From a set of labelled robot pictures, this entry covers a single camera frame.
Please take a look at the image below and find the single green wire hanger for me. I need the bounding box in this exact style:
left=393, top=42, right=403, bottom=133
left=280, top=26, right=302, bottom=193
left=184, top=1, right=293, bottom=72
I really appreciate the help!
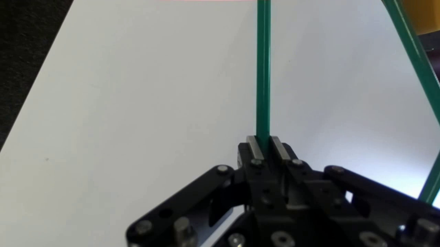
left=254, top=0, right=440, bottom=207

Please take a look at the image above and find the white work table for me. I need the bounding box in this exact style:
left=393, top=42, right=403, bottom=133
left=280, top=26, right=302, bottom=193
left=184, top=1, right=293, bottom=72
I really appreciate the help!
left=0, top=0, right=440, bottom=247

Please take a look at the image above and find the yellow chair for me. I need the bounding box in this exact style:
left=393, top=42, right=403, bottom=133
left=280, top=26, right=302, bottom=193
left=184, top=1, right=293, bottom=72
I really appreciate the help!
left=403, top=0, right=440, bottom=35

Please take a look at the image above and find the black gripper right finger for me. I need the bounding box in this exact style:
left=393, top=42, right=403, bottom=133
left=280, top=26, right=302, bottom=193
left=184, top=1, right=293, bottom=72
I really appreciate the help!
left=269, top=136, right=440, bottom=247

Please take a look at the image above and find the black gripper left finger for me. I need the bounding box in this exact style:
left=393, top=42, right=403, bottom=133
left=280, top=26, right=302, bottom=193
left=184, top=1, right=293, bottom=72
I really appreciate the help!
left=125, top=136, right=272, bottom=247

